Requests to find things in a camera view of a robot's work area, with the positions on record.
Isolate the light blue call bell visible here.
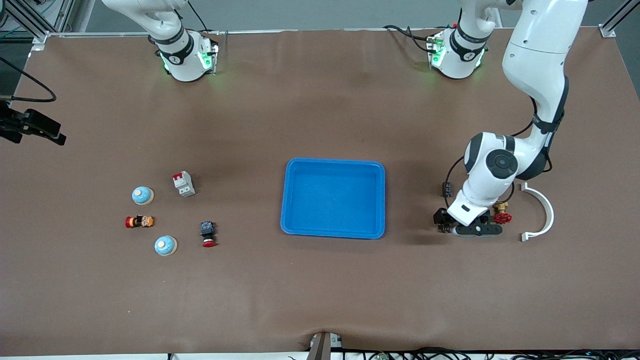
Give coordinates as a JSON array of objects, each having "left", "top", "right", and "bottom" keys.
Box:
[
  {"left": 154, "top": 235, "right": 178, "bottom": 257},
  {"left": 131, "top": 186, "right": 155, "bottom": 206}
]

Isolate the brass valve red handwheel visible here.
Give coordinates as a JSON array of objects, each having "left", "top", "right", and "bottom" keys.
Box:
[{"left": 492, "top": 201, "right": 513, "bottom": 225}]

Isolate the blue plastic tray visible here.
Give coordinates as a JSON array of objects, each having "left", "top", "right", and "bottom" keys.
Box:
[{"left": 280, "top": 158, "right": 387, "bottom": 240}]

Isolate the red emergency button orange base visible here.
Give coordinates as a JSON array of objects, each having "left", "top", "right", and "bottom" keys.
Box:
[{"left": 124, "top": 214, "right": 155, "bottom": 230}]

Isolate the red mushroom button black base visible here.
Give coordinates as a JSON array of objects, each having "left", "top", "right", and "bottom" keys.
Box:
[{"left": 199, "top": 221, "right": 219, "bottom": 249}]

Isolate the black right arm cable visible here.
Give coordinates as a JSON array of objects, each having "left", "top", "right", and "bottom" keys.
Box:
[{"left": 0, "top": 56, "right": 57, "bottom": 103}]

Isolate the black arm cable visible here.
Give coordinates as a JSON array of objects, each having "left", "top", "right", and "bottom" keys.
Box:
[
  {"left": 442, "top": 156, "right": 468, "bottom": 201},
  {"left": 0, "top": 56, "right": 57, "bottom": 103}
]

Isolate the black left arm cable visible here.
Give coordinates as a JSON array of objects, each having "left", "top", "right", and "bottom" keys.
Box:
[{"left": 442, "top": 156, "right": 468, "bottom": 201}]

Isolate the white curved plastic bracket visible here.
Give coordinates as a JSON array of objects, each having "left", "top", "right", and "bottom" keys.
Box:
[{"left": 520, "top": 182, "right": 555, "bottom": 243}]

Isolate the aluminium frame profile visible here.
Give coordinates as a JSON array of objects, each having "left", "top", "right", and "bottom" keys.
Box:
[
  {"left": 0, "top": 0, "right": 76, "bottom": 48},
  {"left": 599, "top": 0, "right": 640, "bottom": 39}
]

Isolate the black cable bundle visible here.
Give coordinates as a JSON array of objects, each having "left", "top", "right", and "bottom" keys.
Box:
[{"left": 345, "top": 347, "right": 640, "bottom": 360}]

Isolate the white circuit breaker red switch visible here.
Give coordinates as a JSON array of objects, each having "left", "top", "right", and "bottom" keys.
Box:
[{"left": 172, "top": 170, "right": 196, "bottom": 198}]

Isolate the black base cable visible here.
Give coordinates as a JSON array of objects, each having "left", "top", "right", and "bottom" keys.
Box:
[{"left": 382, "top": 24, "right": 436, "bottom": 55}]

